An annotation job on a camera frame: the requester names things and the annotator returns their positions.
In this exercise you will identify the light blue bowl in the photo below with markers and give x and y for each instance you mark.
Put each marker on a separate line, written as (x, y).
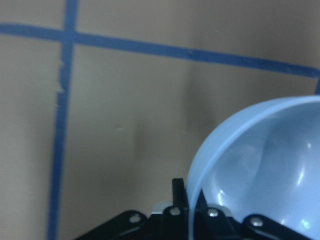
(264, 160)

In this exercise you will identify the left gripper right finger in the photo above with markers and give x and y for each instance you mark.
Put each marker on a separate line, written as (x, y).
(211, 216)

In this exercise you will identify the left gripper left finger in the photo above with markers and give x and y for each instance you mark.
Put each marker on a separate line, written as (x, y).
(177, 213)

